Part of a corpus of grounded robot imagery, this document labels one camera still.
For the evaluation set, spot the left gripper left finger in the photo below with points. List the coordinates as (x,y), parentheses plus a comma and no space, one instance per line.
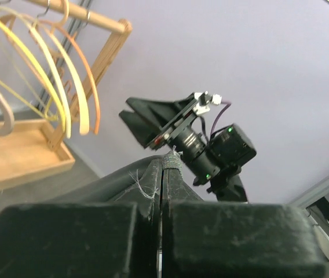
(114,238)

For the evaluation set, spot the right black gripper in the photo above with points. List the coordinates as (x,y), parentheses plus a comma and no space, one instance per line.
(158,123)

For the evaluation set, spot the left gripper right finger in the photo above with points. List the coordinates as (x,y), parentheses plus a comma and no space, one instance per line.
(229,239)

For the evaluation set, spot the grey t shirt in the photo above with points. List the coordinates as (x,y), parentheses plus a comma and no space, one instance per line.
(80,184)

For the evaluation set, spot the wooden hanger beige shirt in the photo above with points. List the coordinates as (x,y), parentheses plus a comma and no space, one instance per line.
(49,28)

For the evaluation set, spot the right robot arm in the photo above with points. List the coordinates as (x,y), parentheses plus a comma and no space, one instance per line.
(216,158)

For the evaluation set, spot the wooden clothes rack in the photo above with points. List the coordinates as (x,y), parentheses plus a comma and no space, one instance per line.
(35,148)

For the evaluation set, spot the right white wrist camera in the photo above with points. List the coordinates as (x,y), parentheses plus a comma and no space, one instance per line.
(204,100)

